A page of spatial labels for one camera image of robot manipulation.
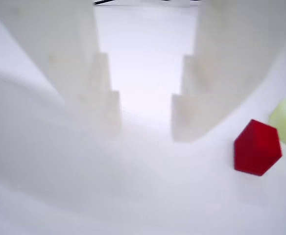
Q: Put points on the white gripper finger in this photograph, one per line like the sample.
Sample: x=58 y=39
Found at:
x=231 y=49
x=67 y=44

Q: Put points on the red cube block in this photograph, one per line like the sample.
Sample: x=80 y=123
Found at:
x=256 y=148

